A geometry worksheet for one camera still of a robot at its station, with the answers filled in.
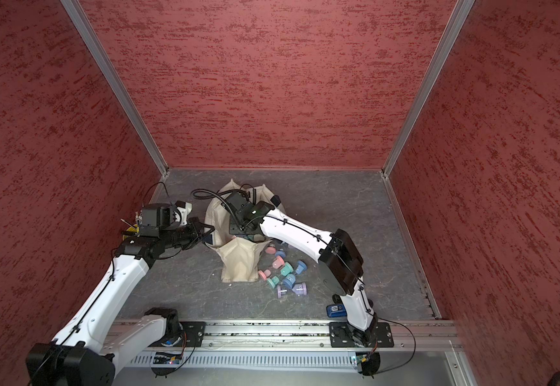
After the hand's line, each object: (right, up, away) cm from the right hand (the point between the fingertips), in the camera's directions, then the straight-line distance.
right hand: (239, 231), depth 84 cm
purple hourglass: (+22, -19, -4) cm, 29 cm away
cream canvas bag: (+1, -8, -2) cm, 9 cm away
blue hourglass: (+19, -17, -1) cm, 25 cm away
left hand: (-7, 0, -7) cm, 10 cm away
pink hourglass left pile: (+14, -13, +3) cm, 19 cm away
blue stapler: (+34, -25, -8) cm, 42 cm away
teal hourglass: (+13, -17, -2) cm, 22 cm away
